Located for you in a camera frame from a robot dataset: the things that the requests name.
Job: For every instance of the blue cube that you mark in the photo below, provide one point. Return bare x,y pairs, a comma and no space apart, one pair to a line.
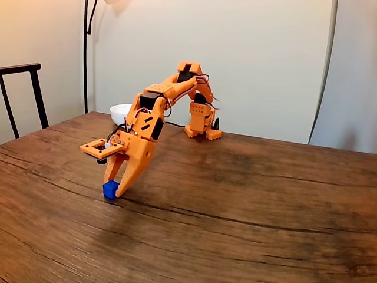
109,190

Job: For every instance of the white bowl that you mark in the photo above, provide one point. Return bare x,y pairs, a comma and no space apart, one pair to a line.
117,113

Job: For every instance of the black floor lamp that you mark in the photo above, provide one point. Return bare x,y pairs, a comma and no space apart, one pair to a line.
85,73

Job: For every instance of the black chair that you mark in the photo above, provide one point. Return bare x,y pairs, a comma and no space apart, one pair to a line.
20,68

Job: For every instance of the orange gripper camera mount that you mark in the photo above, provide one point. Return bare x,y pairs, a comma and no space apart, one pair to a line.
88,147

